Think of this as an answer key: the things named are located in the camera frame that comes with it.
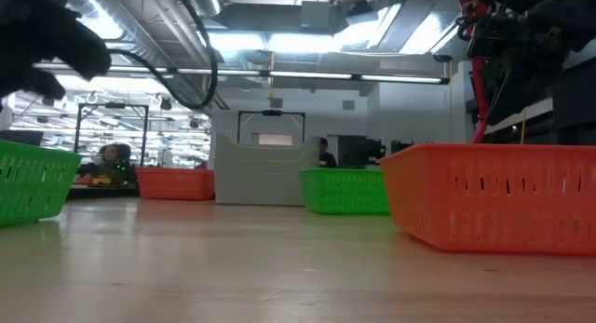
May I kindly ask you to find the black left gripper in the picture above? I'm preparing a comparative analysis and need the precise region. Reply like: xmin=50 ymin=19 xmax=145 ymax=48
xmin=0 ymin=0 xmax=114 ymax=111

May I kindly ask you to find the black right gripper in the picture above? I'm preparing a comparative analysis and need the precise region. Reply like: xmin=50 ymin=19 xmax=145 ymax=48
xmin=467 ymin=0 xmax=560 ymax=128

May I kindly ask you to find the dark monitor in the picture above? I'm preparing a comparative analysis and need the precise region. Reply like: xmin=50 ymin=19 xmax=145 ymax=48
xmin=0 ymin=128 xmax=46 ymax=148

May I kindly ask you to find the large orange plastic basket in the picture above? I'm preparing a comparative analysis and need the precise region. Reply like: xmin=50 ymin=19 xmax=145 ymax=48
xmin=376 ymin=142 xmax=596 ymax=256

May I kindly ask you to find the person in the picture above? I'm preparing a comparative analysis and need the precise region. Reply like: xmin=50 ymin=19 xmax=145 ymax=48
xmin=76 ymin=142 xmax=139 ymax=185
xmin=318 ymin=137 xmax=339 ymax=169

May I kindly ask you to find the green plastic basket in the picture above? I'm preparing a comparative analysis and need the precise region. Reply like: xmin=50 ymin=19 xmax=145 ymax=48
xmin=298 ymin=168 xmax=391 ymax=217
xmin=0 ymin=139 xmax=84 ymax=229

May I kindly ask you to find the dark background table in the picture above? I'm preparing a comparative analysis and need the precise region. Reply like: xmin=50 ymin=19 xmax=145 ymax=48
xmin=67 ymin=182 xmax=141 ymax=202

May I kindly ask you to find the black equipment rack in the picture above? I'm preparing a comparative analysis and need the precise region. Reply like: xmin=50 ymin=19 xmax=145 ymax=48
xmin=337 ymin=135 xmax=388 ymax=169

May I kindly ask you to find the small orange plastic basket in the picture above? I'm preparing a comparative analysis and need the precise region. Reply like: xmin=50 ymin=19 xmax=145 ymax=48
xmin=134 ymin=167 xmax=216 ymax=202

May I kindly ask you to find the long ceiling light tube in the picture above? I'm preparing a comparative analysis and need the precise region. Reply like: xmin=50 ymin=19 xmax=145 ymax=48
xmin=33 ymin=61 xmax=452 ymax=86

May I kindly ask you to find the grey plastic crate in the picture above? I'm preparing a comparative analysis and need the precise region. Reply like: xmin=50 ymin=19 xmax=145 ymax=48
xmin=213 ymin=132 xmax=322 ymax=207

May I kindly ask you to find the black metal frame stand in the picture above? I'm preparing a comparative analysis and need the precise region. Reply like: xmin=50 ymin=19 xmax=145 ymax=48
xmin=73 ymin=101 xmax=151 ymax=168
xmin=236 ymin=109 xmax=307 ymax=145

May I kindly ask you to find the black cable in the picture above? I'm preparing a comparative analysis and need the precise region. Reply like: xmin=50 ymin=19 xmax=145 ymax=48
xmin=105 ymin=0 xmax=220 ymax=112

